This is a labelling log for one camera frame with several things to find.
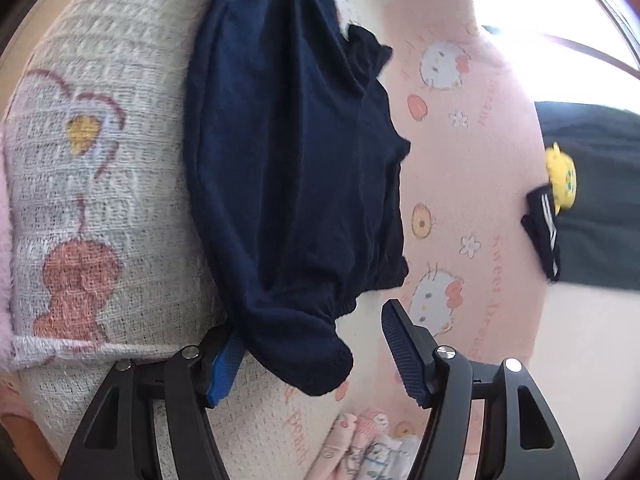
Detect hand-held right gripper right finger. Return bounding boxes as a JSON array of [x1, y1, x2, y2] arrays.
[[381, 299, 581, 480]]

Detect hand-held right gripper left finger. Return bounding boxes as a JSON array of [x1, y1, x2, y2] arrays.
[[57, 327, 246, 480]]

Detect navy shorts with white stripes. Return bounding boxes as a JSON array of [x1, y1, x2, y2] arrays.
[[520, 185, 563, 283], [182, 0, 412, 397]]

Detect pink cat print garment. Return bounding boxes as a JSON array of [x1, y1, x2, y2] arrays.
[[305, 407, 391, 480]]

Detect pink cat print blanket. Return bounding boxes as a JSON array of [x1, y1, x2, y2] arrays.
[[0, 0, 551, 480]]

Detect pink fluffy cloth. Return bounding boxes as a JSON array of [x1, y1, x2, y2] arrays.
[[0, 195, 18, 371]]

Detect yellow plush toy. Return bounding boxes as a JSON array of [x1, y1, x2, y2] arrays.
[[545, 142, 578, 211]]

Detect dark teal curtain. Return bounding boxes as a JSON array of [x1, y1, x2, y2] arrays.
[[535, 101, 640, 291]]

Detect window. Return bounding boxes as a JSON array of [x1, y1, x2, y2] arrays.
[[465, 0, 640, 106]]

